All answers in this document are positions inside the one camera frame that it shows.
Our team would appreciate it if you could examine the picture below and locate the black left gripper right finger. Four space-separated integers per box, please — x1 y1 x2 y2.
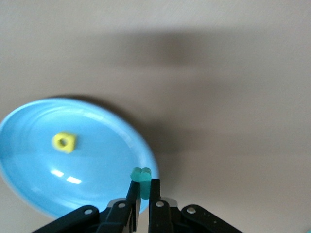
148 179 243 233

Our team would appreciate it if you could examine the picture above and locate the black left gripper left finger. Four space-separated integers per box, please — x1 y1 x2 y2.
31 181 141 233

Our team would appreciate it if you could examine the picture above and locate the teal foam letter l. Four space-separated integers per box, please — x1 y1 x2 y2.
130 167 152 200

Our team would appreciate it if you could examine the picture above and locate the yellow foam letter o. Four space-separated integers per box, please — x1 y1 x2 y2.
52 131 77 153

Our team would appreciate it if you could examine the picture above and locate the blue plate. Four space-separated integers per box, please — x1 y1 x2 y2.
0 97 160 219

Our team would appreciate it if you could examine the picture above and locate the brown table cover sheet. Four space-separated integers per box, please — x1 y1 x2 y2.
0 0 311 233

